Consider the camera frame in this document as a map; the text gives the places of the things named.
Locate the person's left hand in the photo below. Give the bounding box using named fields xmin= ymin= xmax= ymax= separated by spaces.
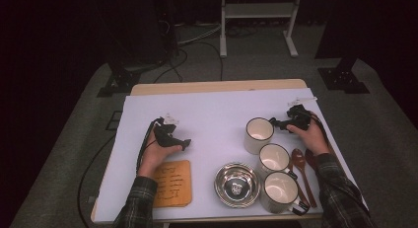
xmin=137 ymin=135 xmax=183 ymax=180

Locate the shiny steel bowl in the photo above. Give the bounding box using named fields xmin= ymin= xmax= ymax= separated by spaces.
xmin=213 ymin=162 xmax=261 ymax=209

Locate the white metal stand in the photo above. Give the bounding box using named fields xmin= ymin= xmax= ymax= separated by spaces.
xmin=219 ymin=0 xmax=304 ymax=59

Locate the engraved wooden coaster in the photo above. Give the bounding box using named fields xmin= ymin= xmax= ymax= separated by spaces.
xmin=152 ymin=159 xmax=192 ymax=208

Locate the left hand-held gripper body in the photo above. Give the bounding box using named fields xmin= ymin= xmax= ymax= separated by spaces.
xmin=152 ymin=113 xmax=183 ymax=148

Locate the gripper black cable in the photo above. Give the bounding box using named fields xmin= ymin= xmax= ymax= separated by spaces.
xmin=309 ymin=112 xmax=329 ymax=147
xmin=136 ymin=117 xmax=164 ymax=173

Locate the white floor cable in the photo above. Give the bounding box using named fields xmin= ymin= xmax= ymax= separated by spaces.
xmin=176 ymin=22 xmax=222 ymax=46

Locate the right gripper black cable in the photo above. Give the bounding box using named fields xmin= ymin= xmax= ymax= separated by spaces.
xmin=309 ymin=112 xmax=329 ymax=147

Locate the white table cover sheet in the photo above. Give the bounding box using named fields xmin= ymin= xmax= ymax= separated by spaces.
xmin=93 ymin=87 xmax=369 ymax=224

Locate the brown wooden spoon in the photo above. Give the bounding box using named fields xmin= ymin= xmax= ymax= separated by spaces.
xmin=290 ymin=148 xmax=318 ymax=208
xmin=305 ymin=148 xmax=319 ymax=173

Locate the person's right hand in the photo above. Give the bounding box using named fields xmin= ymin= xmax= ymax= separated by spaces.
xmin=286 ymin=113 xmax=330 ymax=157

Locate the white mug black rim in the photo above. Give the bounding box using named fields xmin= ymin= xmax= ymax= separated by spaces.
xmin=259 ymin=170 xmax=311 ymax=217
xmin=244 ymin=116 xmax=277 ymax=156
xmin=255 ymin=142 xmax=299 ymax=182

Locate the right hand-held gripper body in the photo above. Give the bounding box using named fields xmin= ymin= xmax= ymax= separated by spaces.
xmin=286 ymin=96 xmax=318 ymax=131

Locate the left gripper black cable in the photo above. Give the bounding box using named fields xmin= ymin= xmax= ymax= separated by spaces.
xmin=136 ymin=117 xmax=164 ymax=173

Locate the black stand base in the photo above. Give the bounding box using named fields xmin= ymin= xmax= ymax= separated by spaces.
xmin=97 ymin=64 xmax=142 ymax=98
xmin=316 ymin=54 xmax=371 ymax=95

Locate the black floor cable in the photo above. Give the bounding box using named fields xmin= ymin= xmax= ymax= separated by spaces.
xmin=152 ymin=39 xmax=225 ymax=84
xmin=77 ymin=133 xmax=116 ymax=228

